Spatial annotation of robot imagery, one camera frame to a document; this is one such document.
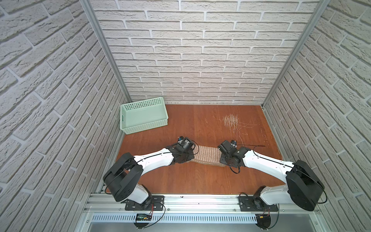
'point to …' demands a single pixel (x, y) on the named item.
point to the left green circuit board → (143, 217)
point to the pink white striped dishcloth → (207, 155)
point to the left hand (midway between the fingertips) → (192, 151)
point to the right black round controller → (263, 221)
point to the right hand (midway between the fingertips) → (221, 160)
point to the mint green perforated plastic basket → (143, 115)
